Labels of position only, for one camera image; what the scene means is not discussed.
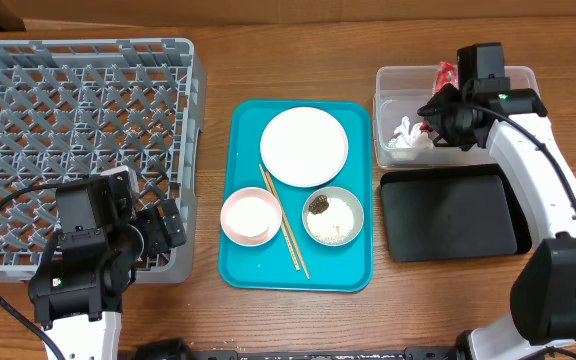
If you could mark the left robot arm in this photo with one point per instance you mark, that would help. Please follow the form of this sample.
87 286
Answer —
92 259

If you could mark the clear plastic bin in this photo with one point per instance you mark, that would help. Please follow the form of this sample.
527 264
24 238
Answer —
400 92

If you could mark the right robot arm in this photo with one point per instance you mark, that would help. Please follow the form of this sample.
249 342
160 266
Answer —
542 316

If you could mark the left wooden chopstick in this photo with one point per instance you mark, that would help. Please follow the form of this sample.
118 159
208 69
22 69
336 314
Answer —
282 224

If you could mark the red snack wrapper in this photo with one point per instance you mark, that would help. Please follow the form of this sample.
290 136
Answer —
445 76

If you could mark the brown food chunk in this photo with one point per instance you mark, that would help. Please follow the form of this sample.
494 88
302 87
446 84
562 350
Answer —
319 204

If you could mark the grey green bowl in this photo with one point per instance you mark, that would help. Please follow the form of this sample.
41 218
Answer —
350 199

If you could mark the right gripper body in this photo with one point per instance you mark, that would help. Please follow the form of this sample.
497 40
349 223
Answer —
431 113

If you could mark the right wooden chopstick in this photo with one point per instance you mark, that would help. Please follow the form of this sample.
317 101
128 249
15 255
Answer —
288 226

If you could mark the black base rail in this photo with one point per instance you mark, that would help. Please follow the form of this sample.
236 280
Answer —
178 349

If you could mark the white rice grains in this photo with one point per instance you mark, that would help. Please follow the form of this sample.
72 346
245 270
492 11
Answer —
333 225

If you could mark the black plastic tray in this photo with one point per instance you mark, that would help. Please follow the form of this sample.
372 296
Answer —
452 213

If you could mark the teal plastic serving tray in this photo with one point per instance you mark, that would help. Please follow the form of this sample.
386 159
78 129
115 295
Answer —
345 268

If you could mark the wooden chopstick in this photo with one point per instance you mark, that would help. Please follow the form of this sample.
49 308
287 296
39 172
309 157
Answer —
282 224
288 226

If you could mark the white tissue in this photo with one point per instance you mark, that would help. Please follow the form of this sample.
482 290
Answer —
411 136

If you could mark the grey plastic dish rack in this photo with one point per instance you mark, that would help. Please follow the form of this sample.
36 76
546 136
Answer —
74 108

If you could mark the pink small bowl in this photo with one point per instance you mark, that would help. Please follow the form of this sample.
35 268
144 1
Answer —
250 217

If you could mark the white round plate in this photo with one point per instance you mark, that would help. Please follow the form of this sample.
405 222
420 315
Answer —
304 147

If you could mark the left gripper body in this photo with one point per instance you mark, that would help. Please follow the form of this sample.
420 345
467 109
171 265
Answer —
127 236

